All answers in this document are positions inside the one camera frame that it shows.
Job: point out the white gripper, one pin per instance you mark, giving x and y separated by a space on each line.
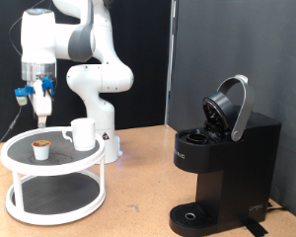
42 98

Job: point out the white mug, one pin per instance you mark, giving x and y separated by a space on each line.
83 135

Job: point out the black Keurig coffee machine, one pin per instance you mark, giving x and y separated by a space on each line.
233 164

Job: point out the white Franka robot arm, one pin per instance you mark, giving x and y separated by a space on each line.
100 115

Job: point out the white two-tier turntable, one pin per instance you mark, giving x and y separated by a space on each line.
52 169

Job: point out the black curtain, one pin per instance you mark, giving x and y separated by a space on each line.
144 82

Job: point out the grey partition panel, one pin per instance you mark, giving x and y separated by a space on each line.
253 49

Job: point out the black tape strip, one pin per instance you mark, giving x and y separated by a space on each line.
256 228

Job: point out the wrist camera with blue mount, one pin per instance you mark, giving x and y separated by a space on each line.
23 94

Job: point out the grey metal post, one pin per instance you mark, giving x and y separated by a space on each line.
170 65

